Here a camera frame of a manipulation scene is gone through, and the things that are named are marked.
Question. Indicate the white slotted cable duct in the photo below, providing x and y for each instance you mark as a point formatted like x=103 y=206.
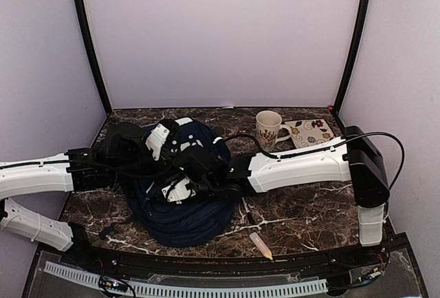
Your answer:
x=183 y=286

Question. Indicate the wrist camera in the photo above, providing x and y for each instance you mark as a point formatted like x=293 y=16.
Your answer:
x=158 y=136
x=178 y=191

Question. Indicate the left black frame post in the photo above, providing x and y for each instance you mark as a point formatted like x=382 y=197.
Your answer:
x=92 y=58

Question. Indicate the navy blue student backpack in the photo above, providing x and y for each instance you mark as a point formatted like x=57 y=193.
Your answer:
x=191 y=223

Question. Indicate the right black frame post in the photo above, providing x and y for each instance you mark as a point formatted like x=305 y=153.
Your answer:
x=352 y=54

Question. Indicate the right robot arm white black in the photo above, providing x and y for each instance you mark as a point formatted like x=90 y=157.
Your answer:
x=354 y=158

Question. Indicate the black front rail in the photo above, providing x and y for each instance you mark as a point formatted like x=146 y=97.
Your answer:
x=330 y=262

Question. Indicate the black frame post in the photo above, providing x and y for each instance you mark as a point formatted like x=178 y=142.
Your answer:
x=92 y=58
x=352 y=54

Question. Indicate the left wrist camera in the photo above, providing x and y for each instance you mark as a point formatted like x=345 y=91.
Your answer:
x=158 y=136

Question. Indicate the yellow tip highlighter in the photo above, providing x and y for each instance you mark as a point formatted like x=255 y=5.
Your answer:
x=261 y=246

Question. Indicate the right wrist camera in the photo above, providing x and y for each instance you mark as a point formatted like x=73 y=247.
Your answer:
x=178 y=191

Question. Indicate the cream floral ceramic mug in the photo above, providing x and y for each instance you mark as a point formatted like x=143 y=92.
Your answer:
x=270 y=129

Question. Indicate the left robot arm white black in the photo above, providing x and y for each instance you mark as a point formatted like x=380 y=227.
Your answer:
x=124 y=154

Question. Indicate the black cap white marker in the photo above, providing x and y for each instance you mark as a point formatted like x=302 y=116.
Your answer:
x=248 y=212

